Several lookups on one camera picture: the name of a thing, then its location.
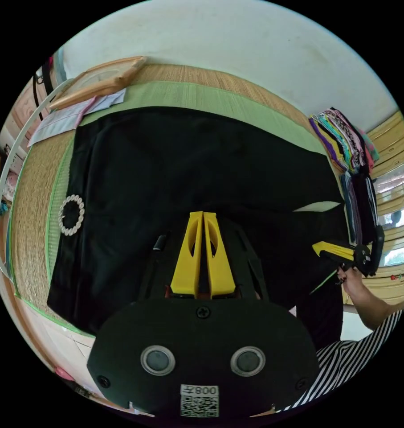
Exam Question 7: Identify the folded pale blue cloth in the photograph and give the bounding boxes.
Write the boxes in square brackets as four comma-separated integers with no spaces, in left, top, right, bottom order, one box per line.
[27,88,127,148]

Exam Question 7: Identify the black pants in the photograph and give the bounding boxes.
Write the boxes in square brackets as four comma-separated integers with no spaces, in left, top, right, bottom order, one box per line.
[47,106,348,349]

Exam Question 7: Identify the pile of clothes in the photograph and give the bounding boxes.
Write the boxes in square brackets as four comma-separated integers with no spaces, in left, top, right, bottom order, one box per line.
[308,107,381,245]

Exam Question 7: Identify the wooden frame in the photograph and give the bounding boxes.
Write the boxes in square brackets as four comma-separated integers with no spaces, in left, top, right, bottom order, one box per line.
[49,56,149,111]

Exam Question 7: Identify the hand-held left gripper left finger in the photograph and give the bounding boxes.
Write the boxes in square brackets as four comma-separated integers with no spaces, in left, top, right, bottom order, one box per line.
[170,211,204,299]

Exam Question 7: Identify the person's right forearm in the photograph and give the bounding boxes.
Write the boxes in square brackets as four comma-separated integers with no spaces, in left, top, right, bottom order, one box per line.
[347,280,404,330]

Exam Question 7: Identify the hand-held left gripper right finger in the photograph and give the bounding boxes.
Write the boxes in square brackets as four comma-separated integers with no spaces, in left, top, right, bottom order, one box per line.
[204,211,237,298]

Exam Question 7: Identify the window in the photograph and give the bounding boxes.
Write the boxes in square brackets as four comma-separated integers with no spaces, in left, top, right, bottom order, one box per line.
[372,160,404,269]

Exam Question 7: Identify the person's right hand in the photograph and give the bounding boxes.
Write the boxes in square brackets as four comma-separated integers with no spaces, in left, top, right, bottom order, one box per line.
[337,266,365,296]

